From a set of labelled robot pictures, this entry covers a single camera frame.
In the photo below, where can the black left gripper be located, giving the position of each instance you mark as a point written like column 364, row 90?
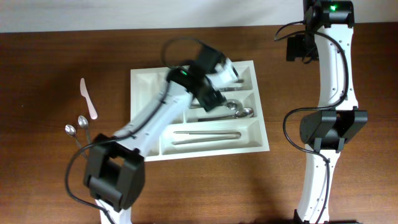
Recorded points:
column 211, row 99

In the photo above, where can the steel tablespoon packed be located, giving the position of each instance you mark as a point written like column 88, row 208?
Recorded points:
column 241, row 113
column 230, row 104

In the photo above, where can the steel tongs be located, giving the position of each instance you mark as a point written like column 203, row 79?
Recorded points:
column 210, row 136

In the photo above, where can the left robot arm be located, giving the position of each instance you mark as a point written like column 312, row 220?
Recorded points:
column 115, row 171

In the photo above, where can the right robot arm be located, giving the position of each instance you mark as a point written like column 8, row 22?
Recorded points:
column 327, row 38

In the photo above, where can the white plastic cutlery tray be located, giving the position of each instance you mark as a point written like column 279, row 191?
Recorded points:
column 217, row 146

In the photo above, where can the pink plastic knife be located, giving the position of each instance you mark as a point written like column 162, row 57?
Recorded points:
column 84, row 93

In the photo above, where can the steel teaspoon right one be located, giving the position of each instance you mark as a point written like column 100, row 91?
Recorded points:
column 83, row 123

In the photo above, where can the steel teaspoon one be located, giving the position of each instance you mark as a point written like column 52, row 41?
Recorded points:
column 83, row 123
column 71, row 131

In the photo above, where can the steel teaspoon left one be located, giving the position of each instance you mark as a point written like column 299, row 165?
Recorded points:
column 71, row 131

